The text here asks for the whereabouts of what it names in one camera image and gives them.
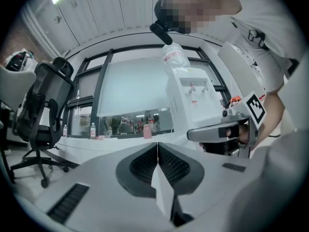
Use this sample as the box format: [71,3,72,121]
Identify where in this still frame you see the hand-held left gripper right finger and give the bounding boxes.
[158,143,266,232]

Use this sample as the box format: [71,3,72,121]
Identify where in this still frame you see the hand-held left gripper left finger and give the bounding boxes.
[31,143,170,232]

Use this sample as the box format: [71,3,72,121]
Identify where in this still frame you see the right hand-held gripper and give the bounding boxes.
[187,90,267,158]

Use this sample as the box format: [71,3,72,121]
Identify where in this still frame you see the white water dispenser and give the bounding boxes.
[165,67,225,150]

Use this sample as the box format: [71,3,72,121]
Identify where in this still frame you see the person's right forearm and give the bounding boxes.
[255,90,287,147]

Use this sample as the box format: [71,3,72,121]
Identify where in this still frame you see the large clear water bottle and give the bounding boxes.
[162,42,191,70]

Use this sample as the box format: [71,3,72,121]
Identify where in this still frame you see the person's right hand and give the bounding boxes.
[238,124,251,145]

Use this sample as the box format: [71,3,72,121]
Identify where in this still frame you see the pink plastic cup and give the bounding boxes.
[143,124,153,139]

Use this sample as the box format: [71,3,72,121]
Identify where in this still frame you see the white roller blind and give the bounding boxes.
[96,57,175,117]

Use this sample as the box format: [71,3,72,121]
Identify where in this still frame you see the black office chair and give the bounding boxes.
[10,57,78,189]

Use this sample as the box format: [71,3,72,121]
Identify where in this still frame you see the person's head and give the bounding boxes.
[154,0,242,35]

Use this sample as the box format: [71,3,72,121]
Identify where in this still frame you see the person's white t-shirt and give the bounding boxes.
[216,0,309,99]

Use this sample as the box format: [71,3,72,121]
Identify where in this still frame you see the black head camera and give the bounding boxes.
[149,19,174,45]

